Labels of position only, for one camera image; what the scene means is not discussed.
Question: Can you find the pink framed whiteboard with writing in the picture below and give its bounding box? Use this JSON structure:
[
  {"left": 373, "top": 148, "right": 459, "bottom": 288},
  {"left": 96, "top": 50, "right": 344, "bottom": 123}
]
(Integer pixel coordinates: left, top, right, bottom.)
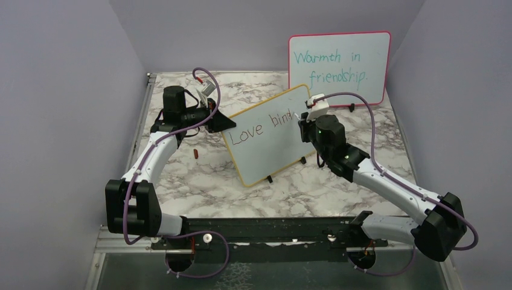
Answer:
[{"left": 288, "top": 31, "right": 391, "bottom": 107}]

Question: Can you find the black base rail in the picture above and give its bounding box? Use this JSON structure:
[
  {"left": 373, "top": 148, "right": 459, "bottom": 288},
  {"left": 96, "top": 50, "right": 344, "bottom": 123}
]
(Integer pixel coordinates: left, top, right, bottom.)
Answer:
[{"left": 151, "top": 217, "right": 388, "bottom": 263}]

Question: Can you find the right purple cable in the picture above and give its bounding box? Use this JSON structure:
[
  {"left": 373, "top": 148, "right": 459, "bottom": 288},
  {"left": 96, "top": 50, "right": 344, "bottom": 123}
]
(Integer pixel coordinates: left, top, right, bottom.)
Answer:
[{"left": 310, "top": 92, "right": 479, "bottom": 278}]

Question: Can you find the yellow framed whiteboard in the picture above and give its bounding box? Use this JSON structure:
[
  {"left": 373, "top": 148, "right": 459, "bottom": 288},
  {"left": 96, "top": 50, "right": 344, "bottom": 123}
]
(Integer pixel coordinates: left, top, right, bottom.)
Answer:
[{"left": 222, "top": 84, "right": 315, "bottom": 187}]

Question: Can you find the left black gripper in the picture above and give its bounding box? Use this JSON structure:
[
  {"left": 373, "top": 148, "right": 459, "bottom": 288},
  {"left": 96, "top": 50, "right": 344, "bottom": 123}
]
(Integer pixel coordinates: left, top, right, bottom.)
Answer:
[{"left": 182, "top": 98, "right": 237, "bottom": 134}]

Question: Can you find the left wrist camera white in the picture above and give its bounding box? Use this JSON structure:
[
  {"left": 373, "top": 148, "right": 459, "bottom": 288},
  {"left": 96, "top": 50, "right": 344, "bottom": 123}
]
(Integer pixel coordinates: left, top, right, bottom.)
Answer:
[{"left": 196, "top": 80, "right": 216, "bottom": 107}]

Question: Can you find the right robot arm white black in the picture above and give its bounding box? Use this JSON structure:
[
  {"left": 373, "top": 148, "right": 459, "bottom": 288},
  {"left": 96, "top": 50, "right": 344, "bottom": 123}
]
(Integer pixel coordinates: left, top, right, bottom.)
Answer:
[{"left": 298, "top": 112, "right": 467, "bottom": 262}]

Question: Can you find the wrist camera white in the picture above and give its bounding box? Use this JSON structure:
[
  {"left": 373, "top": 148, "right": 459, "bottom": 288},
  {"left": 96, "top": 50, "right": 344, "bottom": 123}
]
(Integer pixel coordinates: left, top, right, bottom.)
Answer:
[
  {"left": 306, "top": 93, "right": 330, "bottom": 122},
  {"left": 196, "top": 80, "right": 216, "bottom": 107}
]

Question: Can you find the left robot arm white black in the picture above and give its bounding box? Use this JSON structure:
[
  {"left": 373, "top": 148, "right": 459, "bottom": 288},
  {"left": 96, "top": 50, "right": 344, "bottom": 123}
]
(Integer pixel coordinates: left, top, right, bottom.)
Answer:
[{"left": 105, "top": 81, "right": 236, "bottom": 248}]

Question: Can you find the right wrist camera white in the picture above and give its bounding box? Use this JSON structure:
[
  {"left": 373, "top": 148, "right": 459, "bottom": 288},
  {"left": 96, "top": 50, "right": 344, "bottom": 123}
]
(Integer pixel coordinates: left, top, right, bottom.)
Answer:
[{"left": 306, "top": 93, "right": 330, "bottom": 122}]

